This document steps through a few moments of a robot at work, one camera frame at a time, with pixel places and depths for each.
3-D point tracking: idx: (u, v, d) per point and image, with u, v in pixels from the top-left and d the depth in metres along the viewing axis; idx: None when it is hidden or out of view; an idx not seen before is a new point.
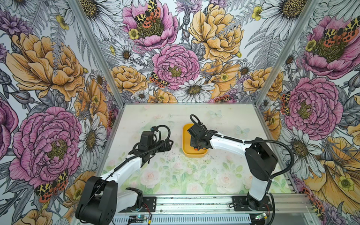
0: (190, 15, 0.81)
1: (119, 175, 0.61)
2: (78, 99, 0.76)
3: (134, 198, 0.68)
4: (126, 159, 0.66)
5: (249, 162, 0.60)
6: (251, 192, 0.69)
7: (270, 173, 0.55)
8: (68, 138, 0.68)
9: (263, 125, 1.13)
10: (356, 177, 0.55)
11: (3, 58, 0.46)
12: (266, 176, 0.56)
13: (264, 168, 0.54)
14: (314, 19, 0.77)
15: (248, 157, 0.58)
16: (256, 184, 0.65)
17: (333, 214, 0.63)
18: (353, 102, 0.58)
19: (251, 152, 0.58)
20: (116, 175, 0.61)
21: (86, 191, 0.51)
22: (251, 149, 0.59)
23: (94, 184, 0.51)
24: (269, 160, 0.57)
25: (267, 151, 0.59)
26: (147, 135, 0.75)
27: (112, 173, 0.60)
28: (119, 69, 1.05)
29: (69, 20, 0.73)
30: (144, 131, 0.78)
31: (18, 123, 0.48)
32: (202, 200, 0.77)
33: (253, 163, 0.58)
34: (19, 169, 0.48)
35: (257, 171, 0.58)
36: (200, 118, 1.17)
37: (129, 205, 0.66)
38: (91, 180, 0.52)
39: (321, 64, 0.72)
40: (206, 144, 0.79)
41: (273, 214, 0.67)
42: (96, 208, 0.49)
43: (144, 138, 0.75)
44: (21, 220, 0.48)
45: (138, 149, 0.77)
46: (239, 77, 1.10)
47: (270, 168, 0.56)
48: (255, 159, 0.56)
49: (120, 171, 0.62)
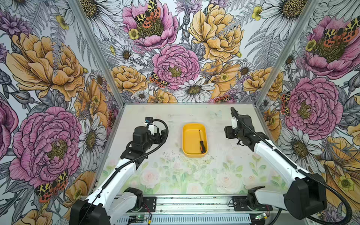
0: (190, 15, 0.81)
1: (107, 193, 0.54)
2: (77, 100, 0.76)
3: (134, 199, 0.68)
4: (116, 168, 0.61)
5: (288, 191, 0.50)
6: (257, 194, 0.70)
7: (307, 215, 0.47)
8: (68, 138, 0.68)
9: (263, 126, 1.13)
10: (356, 178, 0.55)
11: (3, 58, 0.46)
12: (297, 214, 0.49)
13: (305, 209, 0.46)
14: (314, 19, 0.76)
15: (295, 188, 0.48)
16: (271, 197, 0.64)
17: (333, 214, 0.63)
18: (353, 102, 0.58)
19: (301, 184, 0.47)
20: (103, 194, 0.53)
21: (72, 216, 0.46)
22: (303, 183, 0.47)
23: (81, 207, 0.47)
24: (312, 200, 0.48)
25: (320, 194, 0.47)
26: (140, 134, 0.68)
27: (100, 194, 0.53)
28: (119, 69, 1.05)
29: (69, 20, 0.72)
30: (137, 127, 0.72)
31: (18, 123, 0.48)
32: (202, 200, 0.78)
33: (292, 196, 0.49)
34: (19, 169, 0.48)
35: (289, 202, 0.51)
36: (200, 118, 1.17)
37: (130, 207, 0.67)
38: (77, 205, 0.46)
39: (321, 64, 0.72)
40: (249, 143, 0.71)
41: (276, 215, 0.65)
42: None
43: (136, 137, 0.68)
44: (21, 220, 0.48)
45: (132, 148, 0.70)
46: (239, 77, 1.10)
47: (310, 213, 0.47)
48: (302, 195, 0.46)
49: (109, 188, 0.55)
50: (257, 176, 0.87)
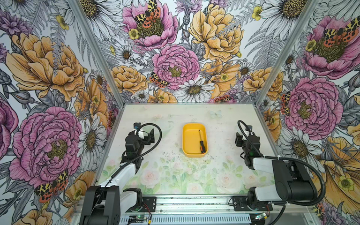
0: (190, 15, 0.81)
1: (117, 180, 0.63)
2: (77, 99, 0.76)
3: (136, 196, 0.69)
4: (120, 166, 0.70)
5: (275, 175, 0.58)
6: (257, 191, 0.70)
7: (295, 195, 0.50)
8: (68, 138, 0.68)
9: (263, 126, 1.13)
10: (356, 177, 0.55)
11: (3, 58, 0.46)
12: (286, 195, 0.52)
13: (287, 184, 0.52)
14: (314, 19, 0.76)
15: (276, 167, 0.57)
16: (269, 191, 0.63)
17: (333, 214, 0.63)
18: (353, 102, 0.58)
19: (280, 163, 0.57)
20: (114, 180, 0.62)
21: (86, 201, 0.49)
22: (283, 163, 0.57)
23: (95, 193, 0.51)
24: (302, 182, 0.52)
25: (303, 175, 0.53)
26: (132, 143, 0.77)
27: (111, 180, 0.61)
28: (119, 69, 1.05)
29: (69, 20, 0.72)
30: (128, 136, 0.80)
31: (18, 123, 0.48)
32: (202, 201, 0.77)
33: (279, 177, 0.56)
34: (19, 169, 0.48)
35: (279, 188, 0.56)
36: (200, 118, 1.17)
37: (131, 205, 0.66)
38: (91, 190, 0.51)
39: (321, 64, 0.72)
40: (249, 164, 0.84)
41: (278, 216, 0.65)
42: (100, 217, 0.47)
43: (130, 146, 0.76)
44: (21, 220, 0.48)
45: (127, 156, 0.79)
46: (239, 77, 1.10)
47: (296, 191, 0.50)
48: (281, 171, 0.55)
49: (118, 177, 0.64)
50: (257, 175, 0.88)
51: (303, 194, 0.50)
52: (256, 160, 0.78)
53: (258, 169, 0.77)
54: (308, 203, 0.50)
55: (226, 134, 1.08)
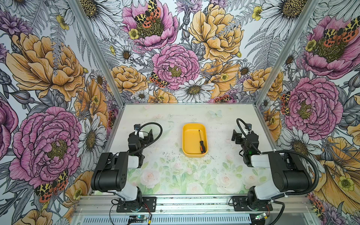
0: (190, 15, 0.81)
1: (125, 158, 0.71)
2: (77, 99, 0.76)
3: (136, 191, 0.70)
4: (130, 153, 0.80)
5: (271, 166, 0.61)
6: (257, 189, 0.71)
7: (290, 183, 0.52)
8: (68, 138, 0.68)
9: (263, 126, 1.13)
10: (356, 177, 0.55)
11: (3, 58, 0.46)
12: (281, 184, 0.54)
13: (283, 174, 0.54)
14: (314, 19, 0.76)
15: (273, 159, 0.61)
16: (268, 186, 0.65)
17: (333, 214, 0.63)
18: (353, 102, 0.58)
19: (276, 156, 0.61)
20: None
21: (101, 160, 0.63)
22: (279, 155, 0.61)
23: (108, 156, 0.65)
24: (297, 173, 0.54)
25: (298, 166, 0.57)
26: (134, 142, 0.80)
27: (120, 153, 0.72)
28: (119, 69, 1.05)
29: (69, 20, 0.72)
30: (130, 136, 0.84)
31: (18, 123, 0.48)
32: (202, 200, 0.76)
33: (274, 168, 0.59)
34: (18, 169, 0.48)
35: (275, 178, 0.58)
36: (200, 118, 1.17)
37: (131, 198, 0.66)
38: (105, 154, 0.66)
39: (321, 64, 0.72)
40: (247, 162, 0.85)
41: (279, 215, 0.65)
42: (110, 176, 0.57)
43: (132, 146, 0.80)
44: (21, 220, 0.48)
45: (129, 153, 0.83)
46: (239, 77, 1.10)
47: (292, 180, 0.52)
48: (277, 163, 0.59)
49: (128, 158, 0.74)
50: (257, 175, 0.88)
51: (298, 183, 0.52)
52: (254, 157, 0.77)
53: (256, 166, 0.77)
54: (303, 192, 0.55)
55: (226, 134, 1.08)
